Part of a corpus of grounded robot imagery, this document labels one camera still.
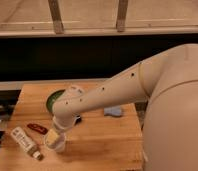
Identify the black white striped box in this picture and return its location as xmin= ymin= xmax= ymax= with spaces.
xmin=75 ymin=115 xmax=82 ymax=124

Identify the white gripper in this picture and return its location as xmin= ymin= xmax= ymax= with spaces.
xmin=45 ymin=117 xmax=75 ymax=145

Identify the green ceramic bowl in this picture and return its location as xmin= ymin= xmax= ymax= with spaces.
xmin=46 ymin=89 xmax=65 ymax=114

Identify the translucent white cup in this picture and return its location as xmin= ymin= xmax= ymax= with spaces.
xmin=44 ymin=134 xmax=66 ymax=153

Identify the red small packet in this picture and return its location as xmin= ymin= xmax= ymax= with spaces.
xmin=27 ymin=124 xmax=48 ymax=135

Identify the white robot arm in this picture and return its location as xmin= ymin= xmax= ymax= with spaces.
xmin=46 ymin=43 xmax=198 ymax=171

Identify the white tube bottle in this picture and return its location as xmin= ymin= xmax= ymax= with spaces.
xmin=10 ymin=127 xmax=43 ymax=160

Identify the blue cloth piece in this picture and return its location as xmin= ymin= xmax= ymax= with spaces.
xmin=104 ymin=106 xmax=122 ymax=117

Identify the wooden table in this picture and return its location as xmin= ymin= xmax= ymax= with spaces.
xmin=0 ymin=83 xmax=143 ymax=171

